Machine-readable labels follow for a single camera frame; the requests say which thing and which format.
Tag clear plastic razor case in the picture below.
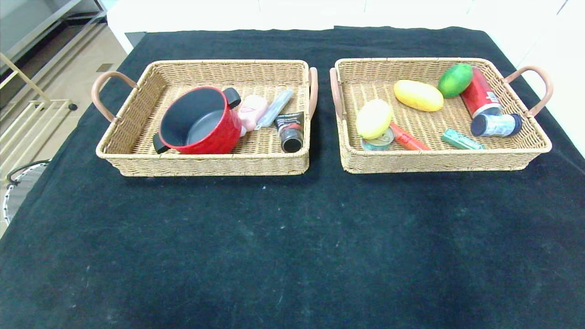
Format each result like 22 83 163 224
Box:
255 89 293 131

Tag red pot black interior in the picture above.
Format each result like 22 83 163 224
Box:
152 86 243 155

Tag small silver tin can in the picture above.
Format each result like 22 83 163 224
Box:
361 128 395 151

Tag yellow lemon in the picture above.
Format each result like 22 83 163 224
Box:
356 99 394 140

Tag orange sausage stick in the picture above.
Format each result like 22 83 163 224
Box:
388 122 431 151

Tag yellow mango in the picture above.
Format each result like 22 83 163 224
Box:
394 80 445 112

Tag rectangular wicker basket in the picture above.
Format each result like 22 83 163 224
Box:
90 59 319 177
329 58 554 175

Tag black cosmetic tube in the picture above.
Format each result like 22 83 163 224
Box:
274 112 305 154

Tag pink lotion bottle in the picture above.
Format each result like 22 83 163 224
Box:
238 95 269 137

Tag black tablecloth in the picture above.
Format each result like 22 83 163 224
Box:
0 26 585 329

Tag green chewing gum pack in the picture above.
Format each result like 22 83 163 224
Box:
441 128 485 150

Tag green oval fruit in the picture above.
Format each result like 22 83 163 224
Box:
437 64 474 99

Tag red drink can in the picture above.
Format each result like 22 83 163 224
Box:
460 67 503 119

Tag yellow wooden rack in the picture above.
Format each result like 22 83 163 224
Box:
0 53 77 165

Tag grey metal shelf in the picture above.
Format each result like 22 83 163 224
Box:
0 0 106 62

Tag round wire mesh object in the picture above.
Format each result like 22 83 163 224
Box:
2 160 51 224

